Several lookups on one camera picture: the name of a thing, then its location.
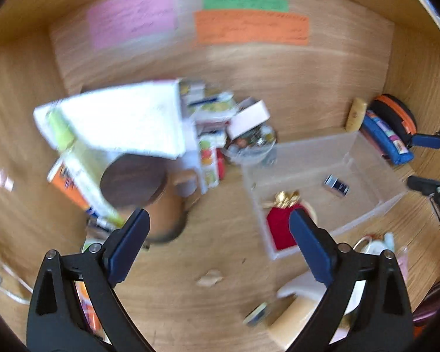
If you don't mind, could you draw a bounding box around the orange paper note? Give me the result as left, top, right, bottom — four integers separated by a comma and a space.
194, 10, 309, 45

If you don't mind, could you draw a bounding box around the glass bowl of trinkets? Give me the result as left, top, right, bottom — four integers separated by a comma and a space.
221, 124, 277, 165

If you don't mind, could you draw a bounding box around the brown ceramic mug with lid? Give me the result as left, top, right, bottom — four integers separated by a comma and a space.
100, 154, 202, 244

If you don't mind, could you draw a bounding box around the white cloth pouch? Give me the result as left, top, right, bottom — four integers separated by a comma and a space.
277, 271, 326, 302

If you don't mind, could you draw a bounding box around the green white tube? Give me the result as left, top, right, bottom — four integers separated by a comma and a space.
46, 108, 125, 227

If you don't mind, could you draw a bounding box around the fruit pattern box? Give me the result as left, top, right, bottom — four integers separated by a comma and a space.
199, 134, 219, 188

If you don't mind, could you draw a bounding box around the beige plastic jar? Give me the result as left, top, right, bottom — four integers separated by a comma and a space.
268, 296, 318, 351

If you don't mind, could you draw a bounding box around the orange snack box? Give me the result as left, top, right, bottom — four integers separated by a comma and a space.
47, 158, 95, 216

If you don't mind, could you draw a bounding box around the green paper note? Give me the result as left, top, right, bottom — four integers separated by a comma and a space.
202, 0, 289, 12

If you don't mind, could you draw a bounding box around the white charging cable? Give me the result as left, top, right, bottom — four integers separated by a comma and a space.
0, 241, 32, 306

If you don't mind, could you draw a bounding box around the clear plastic storage bin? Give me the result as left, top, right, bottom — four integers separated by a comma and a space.
241, 132, 407, 260

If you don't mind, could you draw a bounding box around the pink paper note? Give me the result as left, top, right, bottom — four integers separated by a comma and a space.
86, 0, 177, 49

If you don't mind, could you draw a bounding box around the red velvet gift pouch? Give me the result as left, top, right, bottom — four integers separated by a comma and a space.
261, 191, 317, 251

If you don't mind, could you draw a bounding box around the black orange round case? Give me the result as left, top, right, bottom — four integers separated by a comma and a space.
369, 94, 417, 146

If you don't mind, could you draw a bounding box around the white paper sheet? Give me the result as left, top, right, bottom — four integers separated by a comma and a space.
33, 79, 186, 160

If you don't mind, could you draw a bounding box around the small white box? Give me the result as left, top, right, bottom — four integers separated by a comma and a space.
226, 100, 270, 140

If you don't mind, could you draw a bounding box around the stack of booklets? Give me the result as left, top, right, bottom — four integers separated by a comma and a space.
179, 79, 238, 134

